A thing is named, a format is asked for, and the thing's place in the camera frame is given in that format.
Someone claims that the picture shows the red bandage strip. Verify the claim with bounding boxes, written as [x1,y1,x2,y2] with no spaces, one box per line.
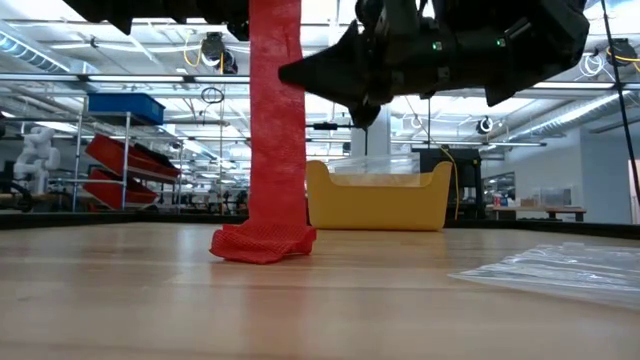
[209,0,318,265]

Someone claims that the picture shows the metal shelf rack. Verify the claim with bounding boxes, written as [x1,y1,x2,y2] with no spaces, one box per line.
[49,94,184,214]

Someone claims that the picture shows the red storage bins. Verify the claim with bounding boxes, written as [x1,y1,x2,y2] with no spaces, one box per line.
[82,133,182,211]

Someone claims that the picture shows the black hanging cable loop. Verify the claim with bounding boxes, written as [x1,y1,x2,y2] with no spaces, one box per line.
[200,86,225,105]

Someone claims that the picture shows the blue storage bin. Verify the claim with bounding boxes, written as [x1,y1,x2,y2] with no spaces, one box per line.
[87,92,166,126]

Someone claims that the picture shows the black tubular stand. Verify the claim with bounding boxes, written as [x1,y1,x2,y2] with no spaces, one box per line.
[305,121,370,156]

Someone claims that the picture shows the yellow plastic bin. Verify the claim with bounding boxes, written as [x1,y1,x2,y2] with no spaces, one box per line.
[305,159,454,232]

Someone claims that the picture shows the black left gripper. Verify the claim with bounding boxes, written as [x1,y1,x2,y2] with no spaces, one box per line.
[164,0,251,42]

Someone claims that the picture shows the black tall cabinet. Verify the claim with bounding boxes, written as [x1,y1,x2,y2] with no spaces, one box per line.
[411,147,484,221]

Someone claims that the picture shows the wooden background table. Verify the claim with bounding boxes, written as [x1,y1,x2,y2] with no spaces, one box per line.
[487,205,588,223]

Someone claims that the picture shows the silver ventilation duct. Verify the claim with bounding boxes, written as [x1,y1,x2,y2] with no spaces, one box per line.
[0,30,74,75]
[504,91,640,142]

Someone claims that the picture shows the yellow hanging cable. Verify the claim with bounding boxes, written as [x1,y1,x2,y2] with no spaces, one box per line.
[399,94,460,221]

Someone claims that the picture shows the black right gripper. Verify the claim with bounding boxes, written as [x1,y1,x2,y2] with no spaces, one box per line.
[278,0,452,129]

